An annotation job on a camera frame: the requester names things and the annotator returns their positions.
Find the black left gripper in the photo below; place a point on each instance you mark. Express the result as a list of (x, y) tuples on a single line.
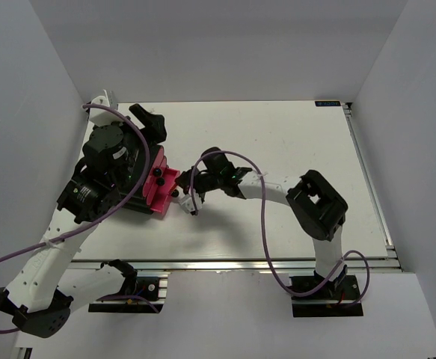
[(154, 123)]

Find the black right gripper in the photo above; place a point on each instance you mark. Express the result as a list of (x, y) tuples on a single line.
[(184, 181)]

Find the pink drawer tray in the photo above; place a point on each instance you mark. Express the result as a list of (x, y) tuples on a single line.
[(159, 202), (170, 176)]

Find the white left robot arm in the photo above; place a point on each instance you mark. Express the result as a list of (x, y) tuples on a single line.
[(37, 300)]

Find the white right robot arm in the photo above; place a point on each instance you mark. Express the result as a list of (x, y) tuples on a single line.
[(318, 207)]

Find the black top drawer knob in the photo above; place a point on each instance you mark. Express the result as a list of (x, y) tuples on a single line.
[(157, 172)]

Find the black round drawer knob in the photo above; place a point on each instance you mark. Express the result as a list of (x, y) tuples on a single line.
[(160, 181)]

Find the pink bottom drawer tray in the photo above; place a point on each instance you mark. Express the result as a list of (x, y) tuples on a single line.
[(159, 202)]

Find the pink top drawer front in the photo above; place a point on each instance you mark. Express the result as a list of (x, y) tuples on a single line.
[(158, 160)]

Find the black drawer organizer box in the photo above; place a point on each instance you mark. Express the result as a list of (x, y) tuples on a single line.
[(136, 167)]

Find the blue logo sticker right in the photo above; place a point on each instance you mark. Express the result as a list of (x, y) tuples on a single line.
[(327, 103)]

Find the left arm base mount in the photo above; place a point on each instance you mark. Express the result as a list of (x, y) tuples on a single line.
[(145, 294)]

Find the aluminium table edge rail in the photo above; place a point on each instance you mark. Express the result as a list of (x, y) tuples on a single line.
[(390, 263)]

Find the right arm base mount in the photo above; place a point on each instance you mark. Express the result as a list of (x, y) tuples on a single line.
[(328, 303)]

